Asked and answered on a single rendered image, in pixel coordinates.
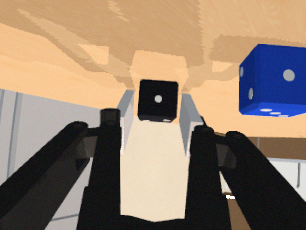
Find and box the blue die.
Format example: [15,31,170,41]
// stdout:
[239,44,306,118]

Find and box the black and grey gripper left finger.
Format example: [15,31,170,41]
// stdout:
[0,90,135,230]

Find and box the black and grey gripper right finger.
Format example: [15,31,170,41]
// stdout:
[179,93,306,230]

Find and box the black die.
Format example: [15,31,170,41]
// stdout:
[137,79,179,123]

